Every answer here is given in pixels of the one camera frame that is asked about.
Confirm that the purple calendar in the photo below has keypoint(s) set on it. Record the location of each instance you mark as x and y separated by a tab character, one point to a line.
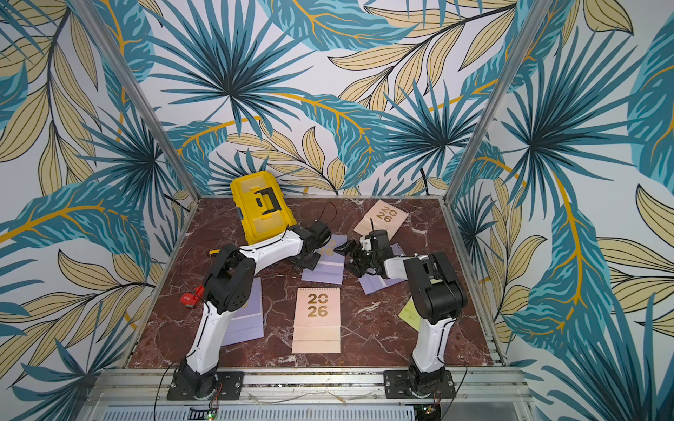
247	324
376	281
330	267

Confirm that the pink calendar at back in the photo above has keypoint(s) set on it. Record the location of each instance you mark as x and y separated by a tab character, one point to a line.
382	216

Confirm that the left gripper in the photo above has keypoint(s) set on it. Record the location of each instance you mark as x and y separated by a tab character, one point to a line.
311	266

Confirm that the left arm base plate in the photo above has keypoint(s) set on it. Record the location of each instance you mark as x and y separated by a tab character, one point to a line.
221	386

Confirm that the red handled tool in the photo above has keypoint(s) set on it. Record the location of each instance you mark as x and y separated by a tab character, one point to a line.
191	299

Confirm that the green calendar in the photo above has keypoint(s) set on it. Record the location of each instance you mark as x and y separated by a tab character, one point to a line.
410	315

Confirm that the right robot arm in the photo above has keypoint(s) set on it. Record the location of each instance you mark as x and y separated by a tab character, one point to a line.
436	293

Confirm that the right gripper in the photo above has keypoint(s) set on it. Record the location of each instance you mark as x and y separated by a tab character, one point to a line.
355	253

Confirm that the pink calendar front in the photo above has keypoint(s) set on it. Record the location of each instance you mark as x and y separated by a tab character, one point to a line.
317	321

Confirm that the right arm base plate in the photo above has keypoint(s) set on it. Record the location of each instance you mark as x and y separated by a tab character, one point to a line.
403	384

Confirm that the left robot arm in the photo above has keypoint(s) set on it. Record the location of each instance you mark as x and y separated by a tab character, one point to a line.
227	287

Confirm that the yellow plastic toolbox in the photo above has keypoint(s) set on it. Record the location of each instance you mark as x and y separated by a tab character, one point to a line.
260	202

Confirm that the pink calendar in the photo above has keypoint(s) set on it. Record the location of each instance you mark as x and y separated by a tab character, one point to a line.
382	216
317	321

